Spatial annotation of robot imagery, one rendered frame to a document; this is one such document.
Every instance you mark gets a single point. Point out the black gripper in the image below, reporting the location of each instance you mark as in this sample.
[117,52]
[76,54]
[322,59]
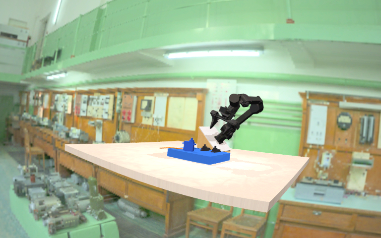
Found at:
[233,124]

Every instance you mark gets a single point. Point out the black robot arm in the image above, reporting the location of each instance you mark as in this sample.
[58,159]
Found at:
[256,106]

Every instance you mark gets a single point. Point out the blue flat deck plate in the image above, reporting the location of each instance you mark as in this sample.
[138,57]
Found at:
[202,155]

